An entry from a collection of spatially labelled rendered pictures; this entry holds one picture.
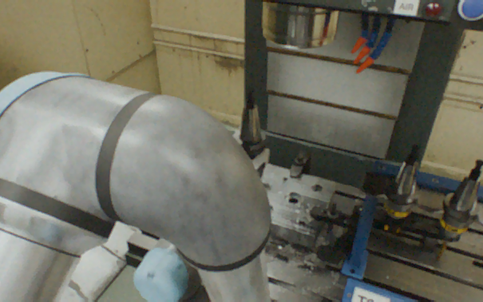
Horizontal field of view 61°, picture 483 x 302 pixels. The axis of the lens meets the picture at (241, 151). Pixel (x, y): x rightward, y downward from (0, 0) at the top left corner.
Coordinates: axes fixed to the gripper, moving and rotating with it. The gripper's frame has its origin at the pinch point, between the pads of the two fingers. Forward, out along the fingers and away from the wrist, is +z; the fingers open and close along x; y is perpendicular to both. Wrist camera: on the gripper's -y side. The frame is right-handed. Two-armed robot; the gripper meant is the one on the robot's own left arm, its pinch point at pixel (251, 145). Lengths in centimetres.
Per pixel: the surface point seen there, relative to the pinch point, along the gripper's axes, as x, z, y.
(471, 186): 40.8, 7.4, 2.0
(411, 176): 30.6, 7.4, 3.0
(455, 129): 48, 103, 45
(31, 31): -99, 35, 3
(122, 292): -43, -5, 68
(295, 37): 3.3, 13.8, -18.3
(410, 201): 31.8, 6.2, 8.3
